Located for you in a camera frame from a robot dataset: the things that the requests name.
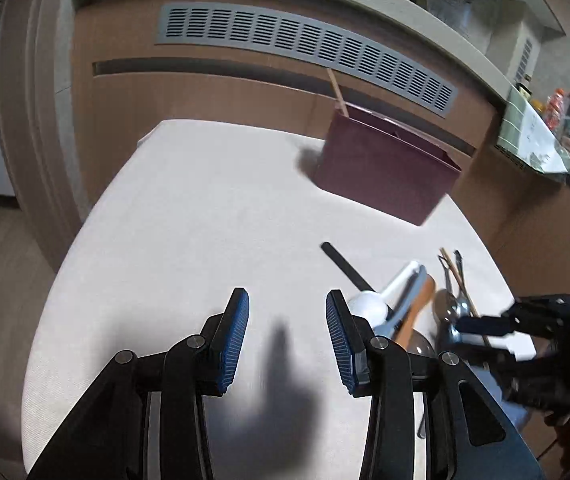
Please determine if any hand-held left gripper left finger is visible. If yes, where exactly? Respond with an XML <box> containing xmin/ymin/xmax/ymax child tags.
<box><xmin>28</xmin><ymin>287</ymin><xmax>251</xmax><ymax>480</ymax></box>

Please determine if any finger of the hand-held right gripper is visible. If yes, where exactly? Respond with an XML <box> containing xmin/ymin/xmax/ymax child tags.
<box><xmin>438</xmin><ymin>327</ymin><xmax>516</xmax><ymax>377</ymax></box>
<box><xmin>454</xmin><ymin>294</ymin><xmax>570</xmax><ymax>337</ymax></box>

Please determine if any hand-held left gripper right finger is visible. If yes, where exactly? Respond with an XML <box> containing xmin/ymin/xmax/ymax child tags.
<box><xmin>325</xmin><ymin>289</ymin><xmax>548</xmax><ymax>480</ymax></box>

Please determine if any smiley handle metal spoon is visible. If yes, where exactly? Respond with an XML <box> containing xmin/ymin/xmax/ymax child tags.
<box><xmin>452</xmin><ymin>250</ymin><xmax>473</xmax><ymax>320</ymax></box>

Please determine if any white plastic spoon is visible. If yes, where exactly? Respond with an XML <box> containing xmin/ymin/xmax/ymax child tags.
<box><xmin>347</xmin><ymin>260</ymin><xmax>425</xmax><ymax>326</ymax></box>

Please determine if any wooden chopstick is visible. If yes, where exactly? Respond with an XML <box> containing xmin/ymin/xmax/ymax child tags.
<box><xmin>326</xmin><ymin>67</ymin><xmax>350</xmax><ymax>117</ymax></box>
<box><xmin>440</xmin><ymin>247</ymin><xmax>492</xmax><ymax>347</ymax></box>

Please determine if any wooden spoon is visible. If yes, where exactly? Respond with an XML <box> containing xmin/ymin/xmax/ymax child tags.
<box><xmin>392</xmin><ymin>277</ymin><xmax>436</xmax><ymax>348</ymax></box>

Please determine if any black handled utensil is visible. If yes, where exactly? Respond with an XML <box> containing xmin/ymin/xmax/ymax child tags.
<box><xmin>321</xmin><ymin>241</ymin><xmax>377</xmax><ymax>293</ymax></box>

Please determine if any grey plastic utensil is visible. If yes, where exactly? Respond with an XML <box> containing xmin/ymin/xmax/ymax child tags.
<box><xmin>372</xmin><ymin>265</ymin><xmax>428</xmax><ymax>336</ymax></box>

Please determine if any maroon utensil holder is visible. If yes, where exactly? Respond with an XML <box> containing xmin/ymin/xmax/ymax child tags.
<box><xmin>312</xmin><ymin>102</ymin><xmax>463</xmax><ymax>227</ymax></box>

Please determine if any green checkered cloth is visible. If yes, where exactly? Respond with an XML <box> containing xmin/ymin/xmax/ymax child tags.
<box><xmin>495</xmin><ymin>85</ymin><xmax>570</xmax><ymax>176</ymax></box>

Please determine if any orange bottle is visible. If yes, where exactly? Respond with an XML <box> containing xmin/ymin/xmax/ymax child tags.
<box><xmin>545</xmin><ymin>89</ymin><xmax>566</xmax><ymax>128</ymax></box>

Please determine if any wooden counter cabinet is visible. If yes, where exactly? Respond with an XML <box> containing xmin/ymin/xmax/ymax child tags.
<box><xmin>0</xmin><ymin>0</ymin><xmax>570</xmax><ymax>261</ymax></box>

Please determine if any white vented appliance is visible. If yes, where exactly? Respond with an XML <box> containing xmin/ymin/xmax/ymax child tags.
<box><xmin>507</xmin><ymin>25</ymin><xmax>539</xmax><ymax>86</ymax></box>

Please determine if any grey vent grille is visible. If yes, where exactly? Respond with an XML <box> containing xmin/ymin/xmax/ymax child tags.
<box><xmin>154</xmin><ymin>2</ymin><xmax>460</xmax><ymax>121</ymax></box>

